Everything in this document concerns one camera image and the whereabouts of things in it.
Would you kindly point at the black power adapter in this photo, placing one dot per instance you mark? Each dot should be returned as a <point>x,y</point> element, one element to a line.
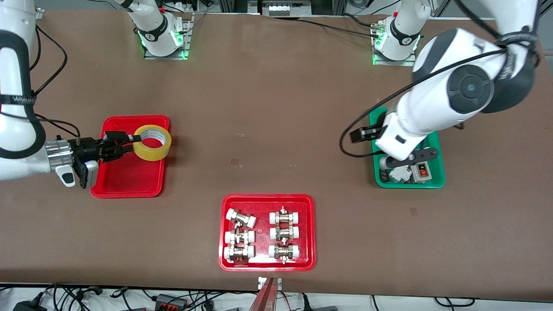
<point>28,306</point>

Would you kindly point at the red tray with fittings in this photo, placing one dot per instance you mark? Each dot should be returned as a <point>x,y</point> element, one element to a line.
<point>268,268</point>

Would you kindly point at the metal pipe fitting white caps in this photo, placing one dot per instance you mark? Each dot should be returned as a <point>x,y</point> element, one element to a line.
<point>240,218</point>
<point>284,217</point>
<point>239,237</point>
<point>284,252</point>
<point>284,233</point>
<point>238,253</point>

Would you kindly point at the yellow tape roll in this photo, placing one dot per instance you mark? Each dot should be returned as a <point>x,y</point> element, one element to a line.
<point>152,151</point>

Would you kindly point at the white label tag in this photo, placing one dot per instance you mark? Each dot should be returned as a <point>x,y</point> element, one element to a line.
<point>278,283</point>

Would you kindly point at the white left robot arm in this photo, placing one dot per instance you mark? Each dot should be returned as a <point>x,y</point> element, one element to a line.
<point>449,95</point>

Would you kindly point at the grey push button switch box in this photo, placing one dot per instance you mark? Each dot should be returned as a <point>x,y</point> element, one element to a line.
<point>422,172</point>

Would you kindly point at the grey power strip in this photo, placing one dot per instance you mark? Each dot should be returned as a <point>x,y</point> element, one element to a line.
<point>288,7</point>

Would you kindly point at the grey connector box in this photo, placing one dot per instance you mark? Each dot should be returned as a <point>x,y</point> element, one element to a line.
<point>170,301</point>

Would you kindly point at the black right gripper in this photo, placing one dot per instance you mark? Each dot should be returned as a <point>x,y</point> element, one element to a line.
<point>87,148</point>

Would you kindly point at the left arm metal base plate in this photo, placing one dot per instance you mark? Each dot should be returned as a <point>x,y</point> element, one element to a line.
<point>389,61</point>

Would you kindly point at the red metal bar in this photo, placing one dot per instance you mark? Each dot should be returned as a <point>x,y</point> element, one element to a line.
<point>265,298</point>

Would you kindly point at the small black electronic module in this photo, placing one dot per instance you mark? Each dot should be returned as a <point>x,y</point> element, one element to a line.
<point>383,175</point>

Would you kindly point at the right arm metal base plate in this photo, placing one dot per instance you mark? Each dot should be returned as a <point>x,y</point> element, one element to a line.
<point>166,57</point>

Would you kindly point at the green plastic tray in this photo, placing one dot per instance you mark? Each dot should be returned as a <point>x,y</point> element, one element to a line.
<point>434,181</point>

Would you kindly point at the white plastic connector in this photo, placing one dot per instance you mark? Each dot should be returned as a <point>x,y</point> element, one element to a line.
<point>399,174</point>

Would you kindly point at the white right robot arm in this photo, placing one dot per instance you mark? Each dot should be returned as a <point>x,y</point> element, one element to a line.
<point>13,129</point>

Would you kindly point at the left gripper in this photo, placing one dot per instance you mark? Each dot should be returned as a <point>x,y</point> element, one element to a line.
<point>362,133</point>

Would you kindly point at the empty red plastic tray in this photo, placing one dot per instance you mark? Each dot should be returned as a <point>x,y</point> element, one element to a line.
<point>129,177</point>

